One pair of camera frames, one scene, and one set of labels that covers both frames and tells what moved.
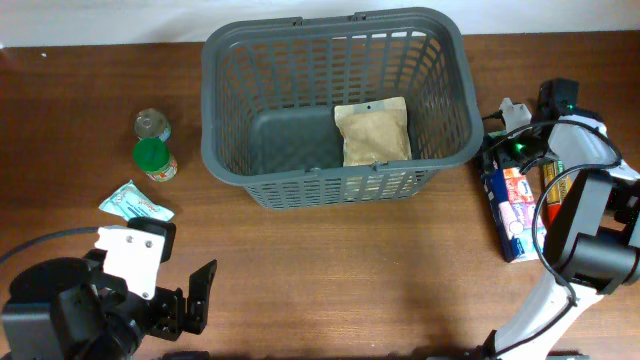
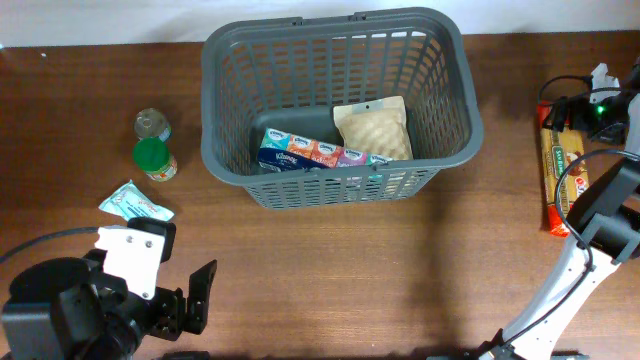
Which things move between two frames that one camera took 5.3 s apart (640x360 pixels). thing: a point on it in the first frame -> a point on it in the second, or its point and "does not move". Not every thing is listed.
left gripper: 171,316 does not move
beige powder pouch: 375,131 does not move
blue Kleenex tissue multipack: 512,203 -> 281,151
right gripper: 501,144 -> 580,120
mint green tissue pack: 130,203 does not move
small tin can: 152,123 does not move
